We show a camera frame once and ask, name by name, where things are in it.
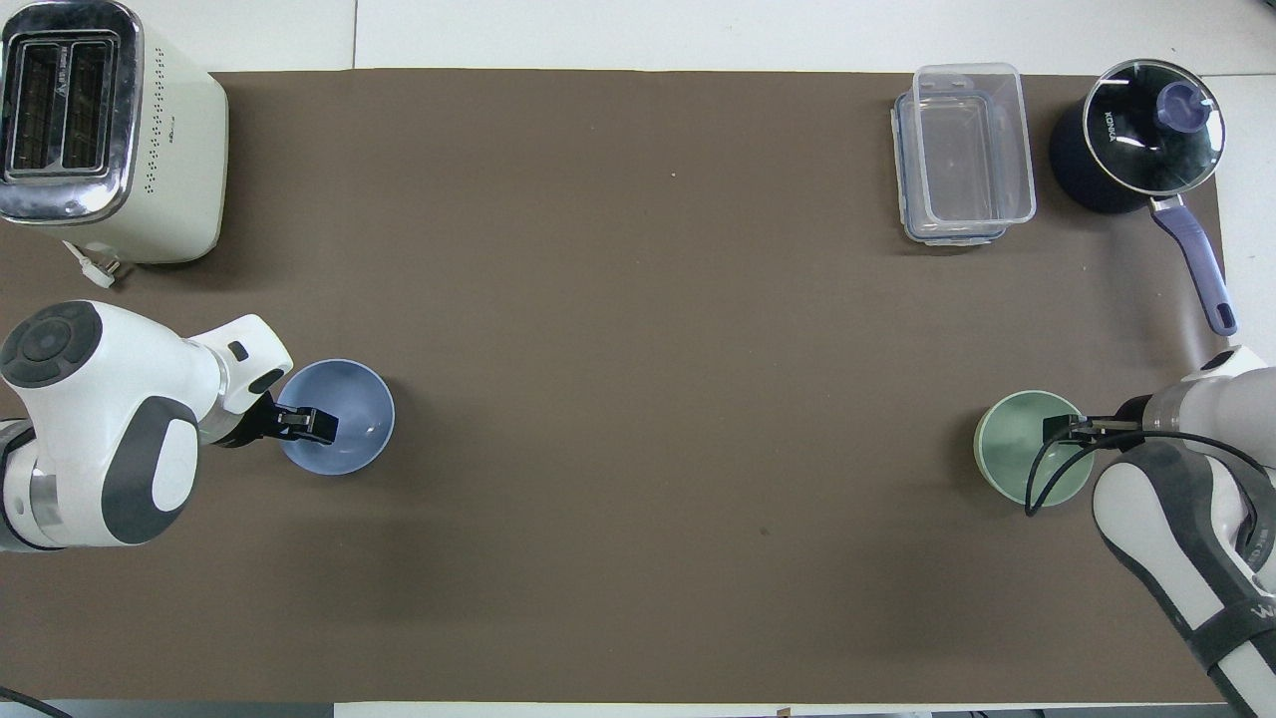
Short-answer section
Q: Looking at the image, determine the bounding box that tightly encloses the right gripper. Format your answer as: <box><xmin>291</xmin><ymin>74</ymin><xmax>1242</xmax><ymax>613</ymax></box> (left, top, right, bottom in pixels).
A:
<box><xmin>1115</xmin><ymin>395</ymin><xmax>1154</xmax><ymax>453</ymax></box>

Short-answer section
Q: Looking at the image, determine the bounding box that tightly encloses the white power plug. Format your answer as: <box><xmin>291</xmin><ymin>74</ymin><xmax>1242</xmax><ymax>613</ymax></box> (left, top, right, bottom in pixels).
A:
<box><xmin>62</xmin><ymin>239</ymin><xmax>123</xmax><ymax>290</ymax></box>

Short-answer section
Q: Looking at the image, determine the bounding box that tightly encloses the cream toaster with chrome top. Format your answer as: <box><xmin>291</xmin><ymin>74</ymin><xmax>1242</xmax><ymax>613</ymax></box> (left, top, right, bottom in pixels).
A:
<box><xmin>0</xmin><ymin>0</ymin><xmax>230</xmax><ymax>266</ymax></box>

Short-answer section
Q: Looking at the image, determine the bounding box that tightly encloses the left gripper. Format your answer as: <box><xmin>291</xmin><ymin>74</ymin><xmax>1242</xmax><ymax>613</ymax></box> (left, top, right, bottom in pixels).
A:
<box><xmin>215</xmin><ymin>391</ymin><xmax>286</xmax><ymax>449</ymax></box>

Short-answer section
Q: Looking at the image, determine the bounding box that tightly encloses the blue-rimmed container lid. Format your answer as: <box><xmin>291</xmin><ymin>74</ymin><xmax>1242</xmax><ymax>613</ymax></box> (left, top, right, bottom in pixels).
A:
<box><xmin>890</xmin><ymin>90</ymin><xmax>1010</xmax><ymax>246</ymax></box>

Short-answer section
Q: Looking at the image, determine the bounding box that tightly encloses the clear plastic container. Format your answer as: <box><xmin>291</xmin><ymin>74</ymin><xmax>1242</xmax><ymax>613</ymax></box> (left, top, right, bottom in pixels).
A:
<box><xmin>912</xmin><ymin>63</ymin><xmax>1038</xmax><ymax>228</ymax></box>

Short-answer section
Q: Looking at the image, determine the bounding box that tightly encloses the blue bowl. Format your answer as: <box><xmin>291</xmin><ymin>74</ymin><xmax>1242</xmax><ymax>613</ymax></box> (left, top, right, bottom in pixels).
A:
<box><xmin>275</xmin><ymin>359</ymin><xmax>396</xmax><ymax>477</ymax></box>

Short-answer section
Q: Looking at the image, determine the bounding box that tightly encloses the black cable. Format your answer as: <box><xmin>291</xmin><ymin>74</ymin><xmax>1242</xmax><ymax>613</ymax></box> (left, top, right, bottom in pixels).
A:
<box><xmin>1024</xmin><ymin>424</ymin><xmax>1276</xmax><ymax>520</ymax></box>
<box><xmin>0</xmin><ymin>686</ymin><xmax>76</xmax><ymax>718</ymax></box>

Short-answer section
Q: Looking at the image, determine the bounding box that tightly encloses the dark saucepan with purple handle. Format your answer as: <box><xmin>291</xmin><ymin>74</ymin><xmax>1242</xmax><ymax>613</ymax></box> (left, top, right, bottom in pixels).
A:
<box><xmin>1049</xmin><ymin>58</ymin><xmax>1239</xmax><ymax>337</ymax></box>

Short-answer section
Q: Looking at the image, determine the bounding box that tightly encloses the green bowl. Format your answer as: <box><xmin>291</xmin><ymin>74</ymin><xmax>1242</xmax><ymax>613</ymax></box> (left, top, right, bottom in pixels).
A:
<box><xmin>974</xmin><ymin>390</ymin><xmax>1098</xmax><ymax>508</ymax></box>

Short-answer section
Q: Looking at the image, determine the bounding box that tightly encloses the glass saucepan lid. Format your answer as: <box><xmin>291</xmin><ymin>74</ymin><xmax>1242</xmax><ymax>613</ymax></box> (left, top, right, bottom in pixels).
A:
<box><xmin>1083</xmin><ymin>60</ymin><xmax>1227</xmax><ymax>197</ymax></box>

